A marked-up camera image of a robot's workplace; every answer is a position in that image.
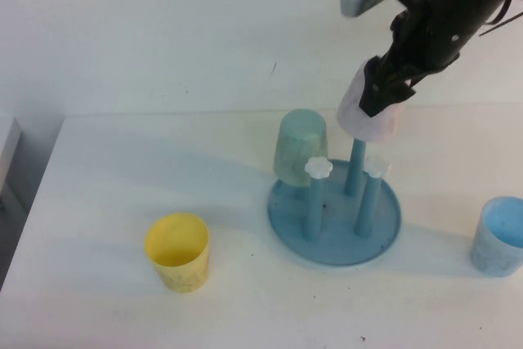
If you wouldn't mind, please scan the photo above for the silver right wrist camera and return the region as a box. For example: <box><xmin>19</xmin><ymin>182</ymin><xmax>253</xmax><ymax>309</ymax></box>
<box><xmin>338</xmin><ymin>0</ymin><xmax>396</xmax><ymax>18</ymax></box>

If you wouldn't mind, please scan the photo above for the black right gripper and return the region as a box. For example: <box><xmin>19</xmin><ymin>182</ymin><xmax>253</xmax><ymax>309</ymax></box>
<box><xmin>358</xmin><ymin>0</ymin><xmax>493</xmax><ymax>119</ymax></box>

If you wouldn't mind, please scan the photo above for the pink plastic cup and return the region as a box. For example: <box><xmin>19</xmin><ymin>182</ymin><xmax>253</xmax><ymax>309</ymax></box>
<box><xmin>335</xmin><ymin>60</ymin><xmax>405</xmax><ymax>145</ymax></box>

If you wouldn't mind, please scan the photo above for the blue plastic cup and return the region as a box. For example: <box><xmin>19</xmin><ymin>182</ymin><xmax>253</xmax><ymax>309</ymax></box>
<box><xmin>468</xmin><ymin>196</ymin><xmax>523</xmax><ymax>279</ymax></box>

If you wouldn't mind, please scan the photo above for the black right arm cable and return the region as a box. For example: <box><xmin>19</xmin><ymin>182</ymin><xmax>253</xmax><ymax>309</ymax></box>
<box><xmin>478</xmin><ymin>0</ymin><xmax>523</xmax><ymax>38</ymax></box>

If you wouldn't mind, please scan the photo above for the green plastic cup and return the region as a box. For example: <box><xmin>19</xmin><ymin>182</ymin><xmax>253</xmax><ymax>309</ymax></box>
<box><xmin>272</xmin><ymin>108</ymin><xmax>330</xmax><ymax>189</ymax></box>

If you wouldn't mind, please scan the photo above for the yellow plastic cup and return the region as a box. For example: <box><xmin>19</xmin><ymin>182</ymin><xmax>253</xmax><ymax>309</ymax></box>
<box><xmin>144</xmin><ymin>212</ymin><xmax>211</xmax><ymax>295</ymax></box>

